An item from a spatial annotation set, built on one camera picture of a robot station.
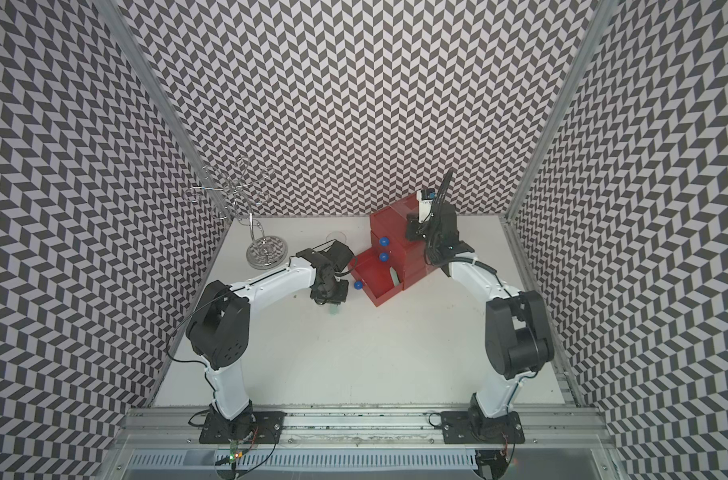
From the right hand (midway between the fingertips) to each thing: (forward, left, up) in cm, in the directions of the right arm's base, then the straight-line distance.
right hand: (407, 225), depth 91 cm
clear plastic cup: (+7, +23, -12) cm, 27 cm away
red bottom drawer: (-4, +10, -23) cm, 25 cm away
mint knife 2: (-20, +23, -16) cm, 34 cm away
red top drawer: (+4, +5, -4) cm, 8 cm away
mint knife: (-7, +4, -18) cm, 20 cm away
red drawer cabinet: (-10, +5, -5) cm, 12 cm away
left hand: (-19, +22, -14) cm, 32 cm away
